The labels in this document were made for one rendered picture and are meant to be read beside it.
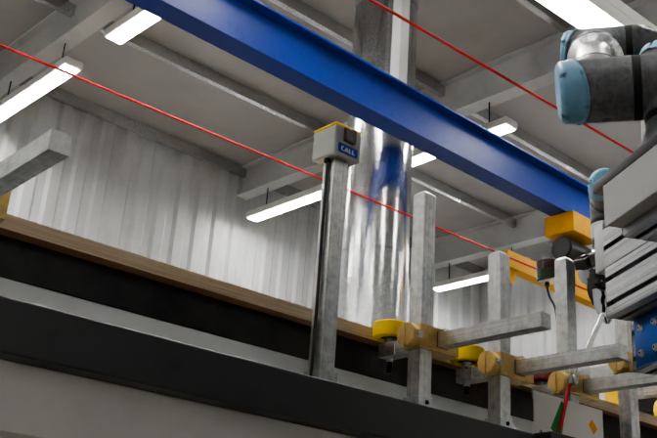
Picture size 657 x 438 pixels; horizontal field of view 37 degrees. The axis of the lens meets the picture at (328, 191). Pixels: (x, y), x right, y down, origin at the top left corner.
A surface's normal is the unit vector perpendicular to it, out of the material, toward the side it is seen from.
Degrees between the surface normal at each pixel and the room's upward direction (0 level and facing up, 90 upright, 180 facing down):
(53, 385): 90
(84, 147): 90
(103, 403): 90
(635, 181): 90
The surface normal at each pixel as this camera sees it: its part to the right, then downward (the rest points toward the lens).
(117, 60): -0.07, 0.92
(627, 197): -0.97, -0.15
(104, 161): 0.69, -0.25
